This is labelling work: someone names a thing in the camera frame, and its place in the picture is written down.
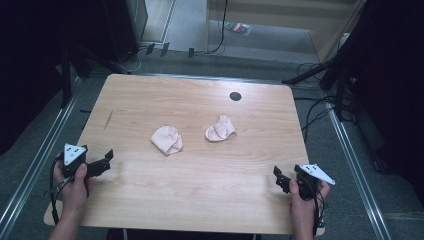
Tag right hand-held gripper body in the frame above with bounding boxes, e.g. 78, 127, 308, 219
293, 162, 337, 202

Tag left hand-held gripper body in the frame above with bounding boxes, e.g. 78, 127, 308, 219
61, 143, 90, 179

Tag pink sock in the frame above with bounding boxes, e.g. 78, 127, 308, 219
150, 125, 184, 157
204, 115, 238, 143

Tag person's right hand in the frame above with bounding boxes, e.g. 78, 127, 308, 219
288, 179, 332, 219

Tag person's left hand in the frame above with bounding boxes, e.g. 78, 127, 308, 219
52, 162, 95, 218

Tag black stand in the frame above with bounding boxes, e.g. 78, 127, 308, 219
281, 0, 378, 123
58, 43, 128, 109

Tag dark cabinet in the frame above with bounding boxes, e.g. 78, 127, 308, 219
101, 0, 149, 63

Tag colourful packet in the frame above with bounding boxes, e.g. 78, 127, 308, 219
224, 21, 253, 37

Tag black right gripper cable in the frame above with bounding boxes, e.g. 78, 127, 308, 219
309, 185, 330, 237

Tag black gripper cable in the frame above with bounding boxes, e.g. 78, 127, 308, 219
48, 155, 73, 226
309, 185, 330, 237

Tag metal floor rail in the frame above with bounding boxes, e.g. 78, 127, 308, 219
0, 78, 82, 234
325, 101, 394, 240

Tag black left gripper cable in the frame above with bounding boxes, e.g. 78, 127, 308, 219
48, 155, 73, 226

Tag black floor cables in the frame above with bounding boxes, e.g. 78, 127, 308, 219
293, 61, 355, 145

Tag white floor cable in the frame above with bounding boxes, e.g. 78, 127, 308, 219
114, 46, 149, 75

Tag black hanging cable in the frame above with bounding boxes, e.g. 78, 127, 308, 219
194, 0, 230, 55

